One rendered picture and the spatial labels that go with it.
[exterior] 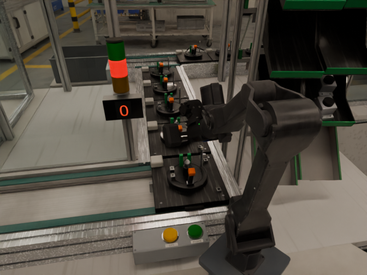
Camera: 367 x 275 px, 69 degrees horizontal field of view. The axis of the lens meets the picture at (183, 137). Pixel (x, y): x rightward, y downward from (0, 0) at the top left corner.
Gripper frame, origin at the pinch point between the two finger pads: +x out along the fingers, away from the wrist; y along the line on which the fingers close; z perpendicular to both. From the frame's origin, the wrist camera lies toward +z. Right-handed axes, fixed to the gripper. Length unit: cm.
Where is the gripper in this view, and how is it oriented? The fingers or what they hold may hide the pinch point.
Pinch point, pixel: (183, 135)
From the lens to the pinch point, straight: 79.8
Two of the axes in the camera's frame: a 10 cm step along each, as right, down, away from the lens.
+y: -8.1, 1.1, -5.8
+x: -5.6, 1.7, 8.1
